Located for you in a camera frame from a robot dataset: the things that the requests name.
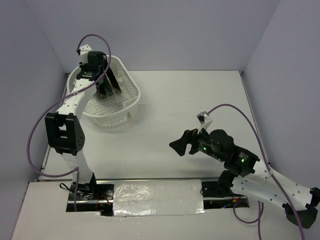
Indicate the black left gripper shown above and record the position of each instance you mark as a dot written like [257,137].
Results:
[82,66]

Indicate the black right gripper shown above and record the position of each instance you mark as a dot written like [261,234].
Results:
[189,136]

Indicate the beige plate with dark rim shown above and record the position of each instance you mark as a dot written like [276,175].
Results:
[99,90]

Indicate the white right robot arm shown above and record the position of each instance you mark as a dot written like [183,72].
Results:
[245,174]

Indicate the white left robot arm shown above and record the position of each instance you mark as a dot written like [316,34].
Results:
[64,131]

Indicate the black plate in rack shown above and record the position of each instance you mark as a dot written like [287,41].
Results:
[113,80]

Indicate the teal plate in rack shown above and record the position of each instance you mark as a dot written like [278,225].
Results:
[106,86]

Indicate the white plastic dish rack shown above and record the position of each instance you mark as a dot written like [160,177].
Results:
[117,95]

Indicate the silver foil tape sheet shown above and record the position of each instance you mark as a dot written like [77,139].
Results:
[157,198]

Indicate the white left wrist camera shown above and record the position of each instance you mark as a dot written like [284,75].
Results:
[83,53]

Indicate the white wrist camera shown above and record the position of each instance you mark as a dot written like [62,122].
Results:
[83,53]
[205,121]

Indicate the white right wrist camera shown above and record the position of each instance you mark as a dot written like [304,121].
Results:
[205,121]

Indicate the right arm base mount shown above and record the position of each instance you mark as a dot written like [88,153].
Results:
[214,198]

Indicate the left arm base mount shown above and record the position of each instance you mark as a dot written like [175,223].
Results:
[101,202]

